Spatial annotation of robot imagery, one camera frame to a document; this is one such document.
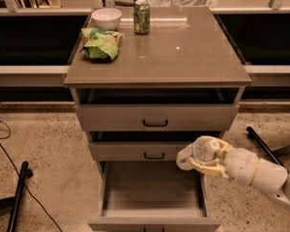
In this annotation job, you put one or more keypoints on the bottom grey drawer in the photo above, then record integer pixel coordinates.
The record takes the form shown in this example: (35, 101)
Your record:
(152, 196)

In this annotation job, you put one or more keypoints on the black stand leg right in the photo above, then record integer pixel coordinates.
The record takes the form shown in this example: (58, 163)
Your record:
(273, 155)

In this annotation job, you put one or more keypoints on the black stand leg left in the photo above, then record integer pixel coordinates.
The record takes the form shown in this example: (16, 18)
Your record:
(13, 203)

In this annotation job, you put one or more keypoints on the green chip bag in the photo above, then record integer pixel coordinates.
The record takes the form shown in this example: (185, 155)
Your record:
(100, 44)

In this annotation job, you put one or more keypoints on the middle grey drawer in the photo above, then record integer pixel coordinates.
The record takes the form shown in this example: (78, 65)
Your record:
(131, 145)

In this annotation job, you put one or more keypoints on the grey drawer cabinet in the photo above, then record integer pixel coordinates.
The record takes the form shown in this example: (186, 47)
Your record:
(185, 48)

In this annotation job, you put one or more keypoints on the top grey drawer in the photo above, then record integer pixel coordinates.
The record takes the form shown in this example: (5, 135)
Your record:
(186, 109)

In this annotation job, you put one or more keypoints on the clear plastic water bottle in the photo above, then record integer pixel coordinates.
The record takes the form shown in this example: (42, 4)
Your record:
(202, 151)

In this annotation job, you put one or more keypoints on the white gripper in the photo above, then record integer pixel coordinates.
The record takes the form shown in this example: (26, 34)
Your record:
(242, 164)

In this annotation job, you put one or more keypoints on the green soda can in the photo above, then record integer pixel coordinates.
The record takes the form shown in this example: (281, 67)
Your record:
(141, 17)

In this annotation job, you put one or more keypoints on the black drawer handle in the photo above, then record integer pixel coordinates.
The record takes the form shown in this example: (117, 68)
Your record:
(154, 157)
(160, 124)

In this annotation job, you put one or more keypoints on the grey drawer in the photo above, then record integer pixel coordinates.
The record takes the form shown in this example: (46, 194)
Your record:
(152, 196)
(186, 109)
(131, 145)

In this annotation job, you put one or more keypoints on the white bowl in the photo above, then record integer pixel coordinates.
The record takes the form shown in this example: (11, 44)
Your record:
(107, 18)

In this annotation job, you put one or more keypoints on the black middle drawer handle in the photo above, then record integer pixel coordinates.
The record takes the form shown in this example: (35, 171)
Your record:
(154, 157)

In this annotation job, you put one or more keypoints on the black stand leg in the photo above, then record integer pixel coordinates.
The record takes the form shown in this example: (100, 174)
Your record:
(273, 155)
(13, 203)

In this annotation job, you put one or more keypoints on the black top drawer handle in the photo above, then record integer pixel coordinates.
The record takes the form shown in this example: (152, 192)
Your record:
(160, 124)

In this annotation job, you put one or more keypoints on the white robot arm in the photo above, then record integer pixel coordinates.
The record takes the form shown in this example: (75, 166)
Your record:
(270, 178)

